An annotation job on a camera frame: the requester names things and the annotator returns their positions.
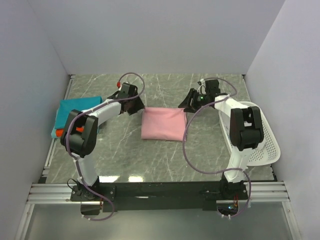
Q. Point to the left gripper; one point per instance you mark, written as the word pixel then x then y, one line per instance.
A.
pixel 139 105

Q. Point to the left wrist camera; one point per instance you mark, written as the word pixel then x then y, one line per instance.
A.
pixel 121 84

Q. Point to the white plastic basket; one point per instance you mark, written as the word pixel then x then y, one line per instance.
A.
pixel 267 152

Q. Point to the white t-shirt in basket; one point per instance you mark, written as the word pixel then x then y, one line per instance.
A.
pixel 261 145

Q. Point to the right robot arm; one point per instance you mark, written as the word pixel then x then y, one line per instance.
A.
pixel 245 129

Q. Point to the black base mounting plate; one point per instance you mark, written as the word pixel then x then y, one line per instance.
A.
pixel 134 196

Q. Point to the pink t-shirt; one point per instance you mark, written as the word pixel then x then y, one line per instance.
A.
pixel 161 123

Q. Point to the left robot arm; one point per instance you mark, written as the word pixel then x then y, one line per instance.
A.
pixel 79 136

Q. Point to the teal folded t-shirt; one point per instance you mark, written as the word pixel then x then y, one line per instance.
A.
pixel 66 106

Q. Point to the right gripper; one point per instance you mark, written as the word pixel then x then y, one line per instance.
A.
pixel 192 94

